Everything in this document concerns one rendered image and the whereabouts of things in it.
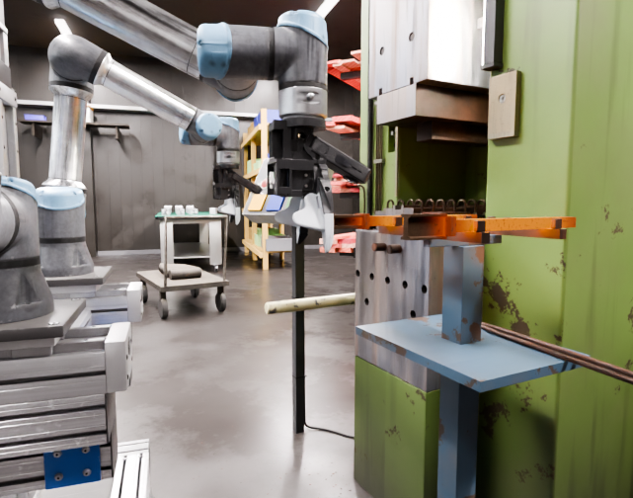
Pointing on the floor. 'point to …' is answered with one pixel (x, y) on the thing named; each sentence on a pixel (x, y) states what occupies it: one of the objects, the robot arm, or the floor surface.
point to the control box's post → (297, 334)
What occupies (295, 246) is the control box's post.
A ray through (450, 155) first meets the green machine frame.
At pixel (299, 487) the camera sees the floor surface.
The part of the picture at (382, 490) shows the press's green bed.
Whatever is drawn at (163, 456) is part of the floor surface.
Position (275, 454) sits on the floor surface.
